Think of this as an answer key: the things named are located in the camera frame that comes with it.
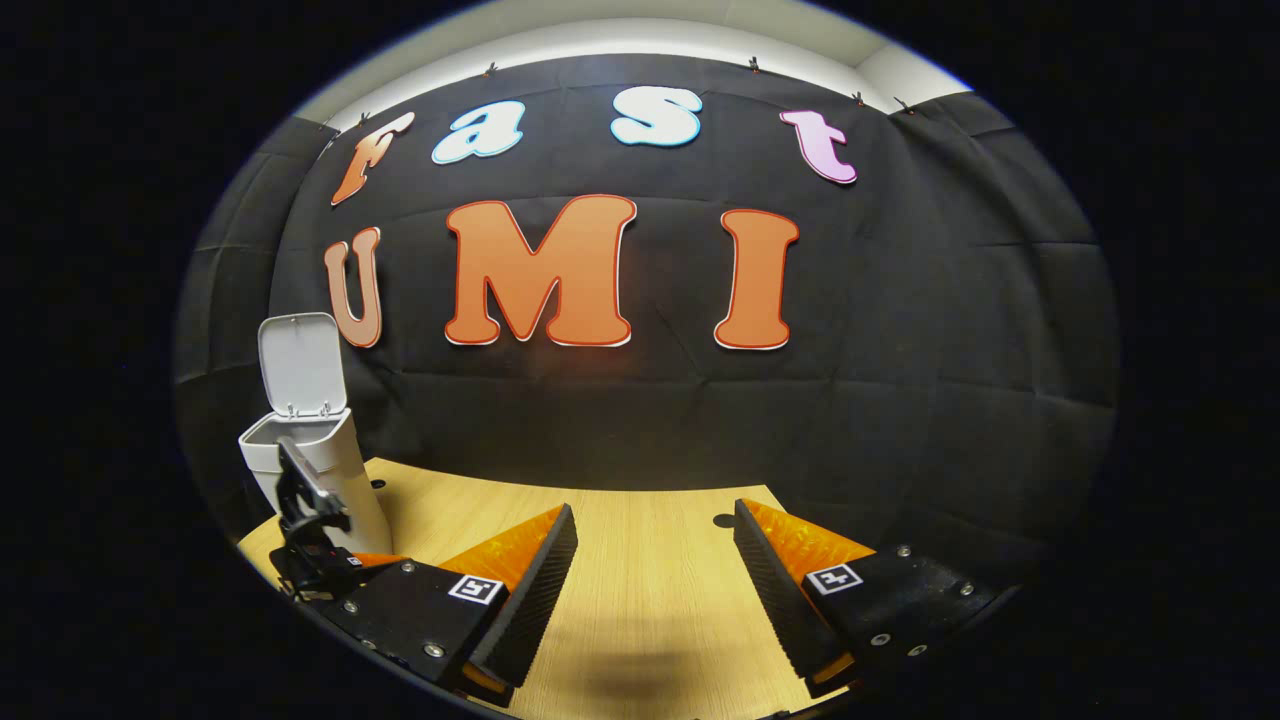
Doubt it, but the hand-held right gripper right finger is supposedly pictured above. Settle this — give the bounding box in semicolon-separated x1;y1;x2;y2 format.
733;498;1011;701

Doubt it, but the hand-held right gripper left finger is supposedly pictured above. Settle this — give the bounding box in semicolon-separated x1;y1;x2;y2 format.
320;503;579;709

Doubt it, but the white desktop garbage bin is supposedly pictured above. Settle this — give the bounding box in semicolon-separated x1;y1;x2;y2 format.
238;312;393;556

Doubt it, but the wooden desktop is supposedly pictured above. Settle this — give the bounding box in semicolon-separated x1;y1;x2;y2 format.
237;457;881;720

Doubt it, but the black backdrop cloth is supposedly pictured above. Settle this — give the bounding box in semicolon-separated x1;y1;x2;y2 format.
175;52;1119;581

